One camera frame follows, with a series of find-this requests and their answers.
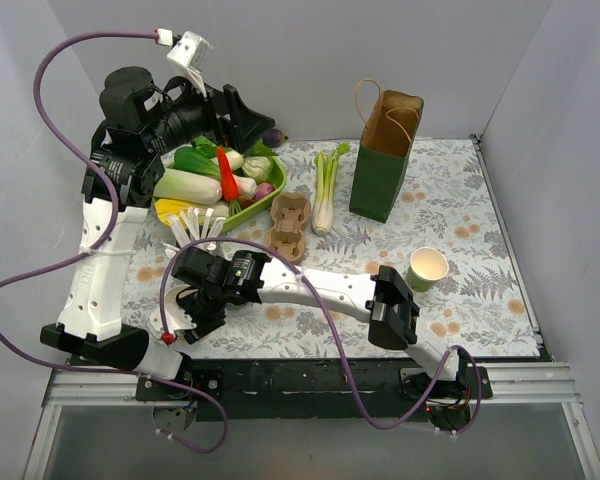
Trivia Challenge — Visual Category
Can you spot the celery stalk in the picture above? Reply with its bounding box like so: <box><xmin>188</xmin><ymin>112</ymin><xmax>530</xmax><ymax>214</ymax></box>
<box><xmin>311</xmin><ymin>143</ymin><xmax>350</xmax><ymax>236</ymax></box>

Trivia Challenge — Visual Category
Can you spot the green paper bag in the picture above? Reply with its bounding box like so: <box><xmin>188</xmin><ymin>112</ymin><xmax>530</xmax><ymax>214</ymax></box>
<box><xmin>349</xmin><ymin>89</ymin><xmax>424</xmax><ymax>223</ymax></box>

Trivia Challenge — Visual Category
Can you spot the brown cardboard cup carrier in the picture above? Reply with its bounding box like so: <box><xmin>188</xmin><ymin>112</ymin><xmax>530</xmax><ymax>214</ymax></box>
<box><xmin>264</xmin><ymin>193</ymin><xmax>311</xmax><ymax>265</ymax></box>

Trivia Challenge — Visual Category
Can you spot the pale green cabbage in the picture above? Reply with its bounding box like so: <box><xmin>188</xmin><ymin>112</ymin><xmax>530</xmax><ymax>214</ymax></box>
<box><xmin>241</xmin><ymin>156</ymin><xmax>273</xmax><ymax>184</ymax></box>

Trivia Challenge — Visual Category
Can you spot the floral table mat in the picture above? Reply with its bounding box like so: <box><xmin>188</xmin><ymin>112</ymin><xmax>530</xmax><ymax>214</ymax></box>
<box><xmin>119</xmin><ymin>138</ymin><xmax>544</xmax><ymax>360</ymax></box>

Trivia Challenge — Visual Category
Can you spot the yellow corn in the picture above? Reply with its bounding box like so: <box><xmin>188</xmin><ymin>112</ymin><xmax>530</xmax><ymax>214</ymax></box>
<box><xmin>154</xmin><ymin>198</ymin><xmax>195</xmax><ymax>227</ymax></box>

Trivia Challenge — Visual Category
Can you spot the purple onion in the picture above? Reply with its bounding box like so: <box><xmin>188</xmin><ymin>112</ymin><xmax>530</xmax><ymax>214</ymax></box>
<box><xmin>253</xmin><ymin>182</ymin><xmax>275</xmax><ymax>201</ymax></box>

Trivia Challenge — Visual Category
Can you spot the stack of green paper cups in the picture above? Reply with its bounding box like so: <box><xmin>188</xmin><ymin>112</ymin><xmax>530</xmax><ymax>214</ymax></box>
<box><xmin>164</xmin><ymin>286</ymin><xmax>192</xmax><ymax>324</ymax></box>

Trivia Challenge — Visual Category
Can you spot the green bok choy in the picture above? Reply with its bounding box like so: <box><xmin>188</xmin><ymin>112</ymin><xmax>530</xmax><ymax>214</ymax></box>
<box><xmin>172</xmin><ymin>146</ymin><xmax>221</xmax><ymax>180</ymax></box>

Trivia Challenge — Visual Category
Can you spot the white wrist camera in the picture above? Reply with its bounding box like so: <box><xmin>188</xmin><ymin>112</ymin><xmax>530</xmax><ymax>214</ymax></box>
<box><xmin>167</xmin><ymin>31</ymin><xmax>213</xmax><ymax>98</ymax></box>
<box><xmin>146</xmin><ymin>301</ymin><xmax>197</xmax><ymax>344</ymax></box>

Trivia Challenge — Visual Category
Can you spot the single green paper cup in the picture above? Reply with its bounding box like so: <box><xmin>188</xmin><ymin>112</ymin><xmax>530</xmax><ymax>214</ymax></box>
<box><xmin>407</xmin><ymin>247</ymin><xmax>449</xmax><ymax>293</ymax></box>

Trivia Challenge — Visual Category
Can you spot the green vegetable tray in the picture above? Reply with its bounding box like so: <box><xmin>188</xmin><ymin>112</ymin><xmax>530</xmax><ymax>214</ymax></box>
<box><xmin>165</xmin><ymin>144</ymin><xmax>287</xmax><ymax>233</ymax></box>

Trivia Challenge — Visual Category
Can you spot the red carrot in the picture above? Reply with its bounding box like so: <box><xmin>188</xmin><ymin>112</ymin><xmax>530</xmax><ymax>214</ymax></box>
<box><xmin>216</xmin><ymin>146</ymin><xmax>241</xmax><ymax>216</ymax></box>

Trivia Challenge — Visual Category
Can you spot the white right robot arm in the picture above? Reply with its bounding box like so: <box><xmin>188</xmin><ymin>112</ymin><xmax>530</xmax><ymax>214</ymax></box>
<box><xmin>162</xmin><ymin>248</ymin><xmax>469</xmax><ymax>398</ymax></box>

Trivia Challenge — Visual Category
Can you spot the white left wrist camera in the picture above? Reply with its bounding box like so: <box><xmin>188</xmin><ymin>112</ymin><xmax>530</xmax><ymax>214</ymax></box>
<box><xmin>167</xmin><ymin>31</ymin><xmax>213</xmax><ymax>98</ymax></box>

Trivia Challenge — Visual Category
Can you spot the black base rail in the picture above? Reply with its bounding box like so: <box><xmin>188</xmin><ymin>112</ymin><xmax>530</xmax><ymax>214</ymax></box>
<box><xmin>134</xmin><ymin>357</ymin><xmax>496</xmax><ymax>421</ymax></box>

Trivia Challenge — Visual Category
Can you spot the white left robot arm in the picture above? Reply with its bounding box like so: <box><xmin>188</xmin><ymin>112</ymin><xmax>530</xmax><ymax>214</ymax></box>
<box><xmin>40</xmin><ymin>66</ymin><xmax>275</xmax><ymax>400</ymax></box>

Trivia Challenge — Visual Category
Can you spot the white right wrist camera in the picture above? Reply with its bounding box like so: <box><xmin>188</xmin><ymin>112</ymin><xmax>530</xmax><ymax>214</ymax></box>
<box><xmin>146</xmin><ymin>301</ymin><xmax>197</xmax><ymax>344</ymax></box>

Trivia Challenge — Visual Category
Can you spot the purple eggplant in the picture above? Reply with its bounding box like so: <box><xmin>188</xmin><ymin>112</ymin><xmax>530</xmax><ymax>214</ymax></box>
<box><xmin>262</xmin><ymin>128</ymin><xmax>289</xmax><ymax>148</ymax></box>

